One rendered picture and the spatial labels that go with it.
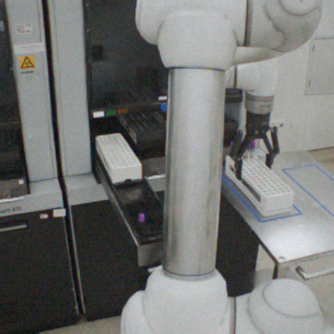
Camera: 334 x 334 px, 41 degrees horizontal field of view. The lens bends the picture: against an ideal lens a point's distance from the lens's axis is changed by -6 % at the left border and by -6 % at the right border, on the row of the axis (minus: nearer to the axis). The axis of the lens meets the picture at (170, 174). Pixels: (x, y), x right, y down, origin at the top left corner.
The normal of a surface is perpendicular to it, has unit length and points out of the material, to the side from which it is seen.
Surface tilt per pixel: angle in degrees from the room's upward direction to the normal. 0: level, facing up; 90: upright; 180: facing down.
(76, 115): 90
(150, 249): 90
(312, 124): 90
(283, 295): 7
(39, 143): 90
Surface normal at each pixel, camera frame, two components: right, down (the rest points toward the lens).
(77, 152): 0.33, 0.44
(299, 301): 0.11, -0.88
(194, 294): 0.15, -0.43
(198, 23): -0.08, 0.26
